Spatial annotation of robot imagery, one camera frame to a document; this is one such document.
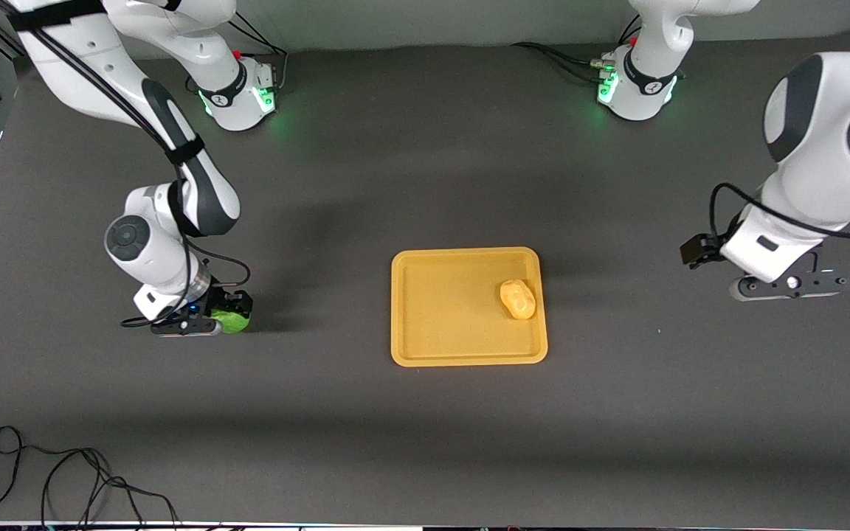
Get green apple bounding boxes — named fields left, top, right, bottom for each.
left=211, top=308, right=252, bottom=335

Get yellow potato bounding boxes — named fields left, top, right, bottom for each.
left=500, top=278, right=538, bottom=322

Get orange plastic tray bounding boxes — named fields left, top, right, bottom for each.
left=391, top=247, right=548, bottom=367

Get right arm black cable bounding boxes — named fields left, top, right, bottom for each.
left=23, top=11, right=253, bottom=330

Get left arm base black cables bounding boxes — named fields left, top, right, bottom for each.
left=510, top=13, right=643, bottom=83

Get arm base black cables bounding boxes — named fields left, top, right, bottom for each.
left=185, top=11, right=290, bottom=95
left=510, top=13, right=643, bottom=83

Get right arm base black cables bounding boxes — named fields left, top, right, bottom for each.
left=185, top=11, right=290, bottom=95

